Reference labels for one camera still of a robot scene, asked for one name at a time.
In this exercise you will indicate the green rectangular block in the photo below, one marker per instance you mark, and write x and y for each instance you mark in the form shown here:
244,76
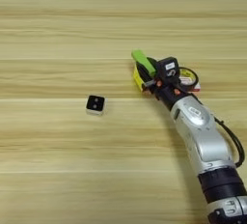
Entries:
143,60

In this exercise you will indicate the small black and white cube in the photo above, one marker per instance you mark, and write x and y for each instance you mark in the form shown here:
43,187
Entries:
95,105

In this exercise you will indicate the multicoloured puzzle cube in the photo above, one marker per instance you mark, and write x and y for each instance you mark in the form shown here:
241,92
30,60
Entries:
137,78

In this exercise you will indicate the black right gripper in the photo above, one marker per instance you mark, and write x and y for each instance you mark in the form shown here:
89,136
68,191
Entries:
169,92

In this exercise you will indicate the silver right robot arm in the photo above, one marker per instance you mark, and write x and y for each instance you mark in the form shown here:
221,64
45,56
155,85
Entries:
205,137

